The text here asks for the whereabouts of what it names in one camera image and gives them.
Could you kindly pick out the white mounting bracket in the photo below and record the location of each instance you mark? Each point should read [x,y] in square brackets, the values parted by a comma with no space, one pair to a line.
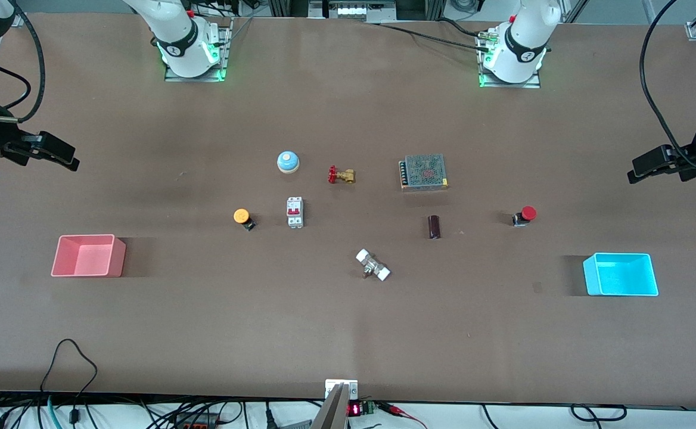
[331,386]

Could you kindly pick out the pink plastic bin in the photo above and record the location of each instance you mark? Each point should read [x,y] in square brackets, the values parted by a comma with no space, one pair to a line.
[89,256]

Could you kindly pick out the red digit display module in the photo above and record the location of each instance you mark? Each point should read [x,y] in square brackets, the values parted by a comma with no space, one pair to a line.
[357,409]

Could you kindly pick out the grey metal bar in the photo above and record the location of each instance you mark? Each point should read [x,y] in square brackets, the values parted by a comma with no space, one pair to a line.
[331,411]

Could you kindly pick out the aluminium frame device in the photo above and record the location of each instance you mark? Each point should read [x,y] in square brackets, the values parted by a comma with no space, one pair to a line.
[354,11]

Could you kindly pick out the yellow push button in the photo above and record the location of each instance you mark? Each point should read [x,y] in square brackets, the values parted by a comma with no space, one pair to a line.
[241,215]

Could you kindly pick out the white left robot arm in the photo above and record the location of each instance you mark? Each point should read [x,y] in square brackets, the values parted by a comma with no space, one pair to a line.
[524,53]

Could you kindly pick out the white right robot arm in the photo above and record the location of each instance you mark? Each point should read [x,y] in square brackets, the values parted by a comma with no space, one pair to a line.
[175,36]

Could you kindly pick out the metal fitting white ends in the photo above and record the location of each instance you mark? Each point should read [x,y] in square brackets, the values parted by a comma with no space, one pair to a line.
[373,265]

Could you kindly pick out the blue plastic bin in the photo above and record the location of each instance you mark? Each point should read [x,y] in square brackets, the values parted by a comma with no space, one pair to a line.
[621,275]

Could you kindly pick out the red clip lead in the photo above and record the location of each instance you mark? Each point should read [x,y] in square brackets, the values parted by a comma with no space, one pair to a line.
[401,412]

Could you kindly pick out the white circuit breaker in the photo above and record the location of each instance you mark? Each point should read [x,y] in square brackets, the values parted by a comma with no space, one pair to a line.
[295,213]

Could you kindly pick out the brown cylindrical capacitor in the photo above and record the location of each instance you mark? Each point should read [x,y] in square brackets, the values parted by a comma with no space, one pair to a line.
[434,227]

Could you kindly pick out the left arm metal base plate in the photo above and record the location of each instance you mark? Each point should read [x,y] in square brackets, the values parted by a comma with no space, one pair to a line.
[533,85]

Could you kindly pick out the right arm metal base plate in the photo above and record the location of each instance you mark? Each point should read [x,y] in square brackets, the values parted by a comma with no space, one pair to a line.
[169,76]

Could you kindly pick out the red push button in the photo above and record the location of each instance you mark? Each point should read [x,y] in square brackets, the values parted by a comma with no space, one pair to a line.
[528,213]

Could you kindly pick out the metal mesh power supply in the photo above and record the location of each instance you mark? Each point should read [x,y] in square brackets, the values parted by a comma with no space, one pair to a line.
[424,173]

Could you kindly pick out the blue dome bell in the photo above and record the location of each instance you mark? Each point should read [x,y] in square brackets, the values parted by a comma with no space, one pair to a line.
[288,162]

